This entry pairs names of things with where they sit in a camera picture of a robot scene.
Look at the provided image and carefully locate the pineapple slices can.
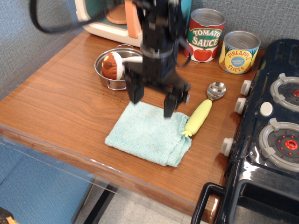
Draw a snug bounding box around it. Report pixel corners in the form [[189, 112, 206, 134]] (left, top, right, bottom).
[[219, 31, 261, 74]]

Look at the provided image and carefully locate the light blue cloth napkin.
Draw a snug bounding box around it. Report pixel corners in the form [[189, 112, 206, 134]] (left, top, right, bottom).
[[105, 102, 192, 167]]

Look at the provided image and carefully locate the black toy stove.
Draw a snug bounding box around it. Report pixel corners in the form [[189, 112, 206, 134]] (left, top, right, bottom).
[[192, 39, 299, 224]]

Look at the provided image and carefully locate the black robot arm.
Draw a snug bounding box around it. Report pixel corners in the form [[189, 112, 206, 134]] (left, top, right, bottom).
[[124, 0, 191, 118]]

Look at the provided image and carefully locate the teal toy microwave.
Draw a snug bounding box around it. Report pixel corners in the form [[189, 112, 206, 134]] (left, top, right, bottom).
[[75, 0, 192, 51]]

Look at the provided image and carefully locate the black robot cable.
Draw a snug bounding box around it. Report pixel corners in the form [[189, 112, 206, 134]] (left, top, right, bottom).
[[29, 0, 117, 34]]

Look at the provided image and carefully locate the tomato sauce can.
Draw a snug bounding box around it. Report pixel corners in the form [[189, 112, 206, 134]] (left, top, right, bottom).
[[185, 8, 225, 63]]

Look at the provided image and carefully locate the spoon with yellow-green handle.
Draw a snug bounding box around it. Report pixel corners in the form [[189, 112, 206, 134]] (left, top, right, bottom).
[[181, 82, 226, 138]]

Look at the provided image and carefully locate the small steel pot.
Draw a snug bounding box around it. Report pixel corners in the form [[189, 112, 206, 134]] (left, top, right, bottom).
[[94, 44, 142, 91]]

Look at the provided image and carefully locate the plush brown mushroom toy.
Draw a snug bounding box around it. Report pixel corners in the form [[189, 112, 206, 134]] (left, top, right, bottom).
[[101, 51, 143, 80]]

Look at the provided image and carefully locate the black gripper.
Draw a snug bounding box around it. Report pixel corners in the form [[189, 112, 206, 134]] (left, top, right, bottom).
[[124, 48, 191, 118]]

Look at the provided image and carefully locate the orange plush toy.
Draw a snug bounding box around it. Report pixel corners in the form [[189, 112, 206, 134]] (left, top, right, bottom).
[[0, 217, 16, 224]]

